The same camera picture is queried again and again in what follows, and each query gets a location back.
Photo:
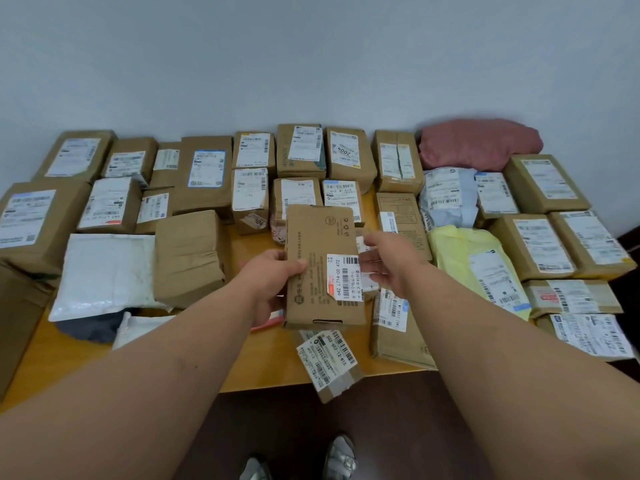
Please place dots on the person's left forearm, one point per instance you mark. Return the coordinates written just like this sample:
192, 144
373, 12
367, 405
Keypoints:
140, 384

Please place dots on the pale blue mailer bag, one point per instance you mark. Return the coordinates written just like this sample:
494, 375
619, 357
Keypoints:
450, 194

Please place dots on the person's right shoe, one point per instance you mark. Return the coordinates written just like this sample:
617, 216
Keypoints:
340, 459

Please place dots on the person's right hand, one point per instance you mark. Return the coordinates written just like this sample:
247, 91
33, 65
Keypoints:
400, 264

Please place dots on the person's right forearm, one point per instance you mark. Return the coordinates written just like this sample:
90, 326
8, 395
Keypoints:
510, 384

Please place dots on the person's left shoe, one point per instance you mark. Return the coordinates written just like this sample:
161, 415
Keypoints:
256, 469

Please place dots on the white padded mailer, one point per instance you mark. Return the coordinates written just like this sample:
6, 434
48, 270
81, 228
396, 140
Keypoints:
105, 274

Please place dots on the person's left hand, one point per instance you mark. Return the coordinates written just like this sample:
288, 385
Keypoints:
265, 284

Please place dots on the person's right fingers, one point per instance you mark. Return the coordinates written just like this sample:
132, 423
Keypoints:
377, 257

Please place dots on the pile of labelled cardboard parcels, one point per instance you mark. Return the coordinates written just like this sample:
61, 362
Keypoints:
200, 167

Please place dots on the person's shoe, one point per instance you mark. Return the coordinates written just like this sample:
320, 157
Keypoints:
340, 459
256, 469

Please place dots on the white crinkled plastic bag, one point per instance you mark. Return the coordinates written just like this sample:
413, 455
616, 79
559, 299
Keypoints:
137, 329

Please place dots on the dark grey soft bag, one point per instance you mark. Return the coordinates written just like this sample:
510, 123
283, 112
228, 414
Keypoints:
92, 327

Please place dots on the brown printed carton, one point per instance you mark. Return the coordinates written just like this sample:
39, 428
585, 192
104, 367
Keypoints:
315, 264

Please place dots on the person's left thumb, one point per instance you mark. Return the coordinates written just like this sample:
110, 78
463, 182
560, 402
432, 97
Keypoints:
295, 269

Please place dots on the yellow mailer bag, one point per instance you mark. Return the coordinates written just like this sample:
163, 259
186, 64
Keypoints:
460, 254

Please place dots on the pink plastic mailer bag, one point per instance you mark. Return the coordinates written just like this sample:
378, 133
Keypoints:
475, 144

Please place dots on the small pink packet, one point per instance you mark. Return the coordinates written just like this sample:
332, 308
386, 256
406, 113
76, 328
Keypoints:
274, 320

